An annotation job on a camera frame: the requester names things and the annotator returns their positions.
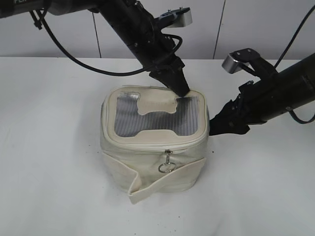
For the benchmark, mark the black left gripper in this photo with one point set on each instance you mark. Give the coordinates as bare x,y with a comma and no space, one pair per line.
137,28

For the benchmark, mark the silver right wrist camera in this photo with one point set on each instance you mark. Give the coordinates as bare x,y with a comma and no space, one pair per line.
250,61

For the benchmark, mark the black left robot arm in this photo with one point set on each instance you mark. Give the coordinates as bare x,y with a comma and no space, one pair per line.
38,10

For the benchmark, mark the cream fabric zipper bag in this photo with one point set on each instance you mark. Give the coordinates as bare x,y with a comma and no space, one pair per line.
138,124

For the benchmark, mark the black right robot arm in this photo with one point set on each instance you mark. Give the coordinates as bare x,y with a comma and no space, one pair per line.
307,64

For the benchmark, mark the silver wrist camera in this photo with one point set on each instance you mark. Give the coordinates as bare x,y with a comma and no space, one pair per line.
250,61
177,18

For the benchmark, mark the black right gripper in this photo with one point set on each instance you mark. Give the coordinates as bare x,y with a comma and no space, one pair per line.
259,102

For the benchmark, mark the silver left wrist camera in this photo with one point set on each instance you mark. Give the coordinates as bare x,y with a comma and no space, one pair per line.
177,18

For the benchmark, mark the metal ring zipper pull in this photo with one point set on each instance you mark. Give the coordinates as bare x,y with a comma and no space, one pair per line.
167,166

